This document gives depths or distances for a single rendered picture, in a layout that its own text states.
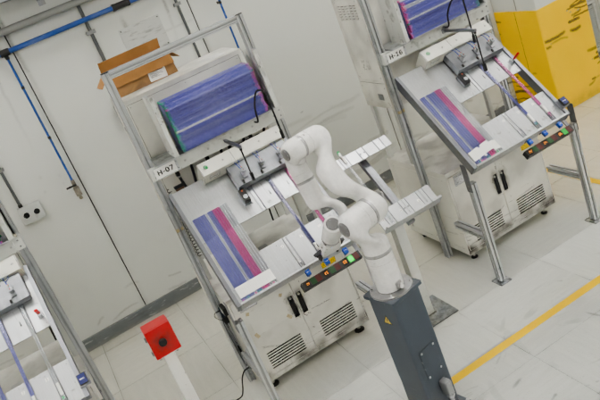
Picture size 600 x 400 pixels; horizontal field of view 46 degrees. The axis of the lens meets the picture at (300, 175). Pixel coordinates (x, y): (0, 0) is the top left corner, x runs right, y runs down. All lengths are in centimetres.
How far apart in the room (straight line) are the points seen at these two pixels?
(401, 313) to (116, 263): 273
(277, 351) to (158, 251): 167
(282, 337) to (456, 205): 128
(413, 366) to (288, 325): 95
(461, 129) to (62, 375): 237
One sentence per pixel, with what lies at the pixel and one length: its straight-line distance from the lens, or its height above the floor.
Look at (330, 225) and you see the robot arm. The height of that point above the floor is 100.
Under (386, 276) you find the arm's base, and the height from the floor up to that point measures 80.
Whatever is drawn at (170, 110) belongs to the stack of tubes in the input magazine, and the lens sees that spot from 353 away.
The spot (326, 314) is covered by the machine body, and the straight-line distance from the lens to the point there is 396.
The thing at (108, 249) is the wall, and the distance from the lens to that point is 519.
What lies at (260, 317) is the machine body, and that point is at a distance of 379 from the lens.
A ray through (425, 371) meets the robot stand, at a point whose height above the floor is 31.
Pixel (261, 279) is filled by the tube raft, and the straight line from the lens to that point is 341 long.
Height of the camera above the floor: 226
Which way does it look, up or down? 19 degrees down
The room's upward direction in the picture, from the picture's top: 22 degrees counter-clockwise
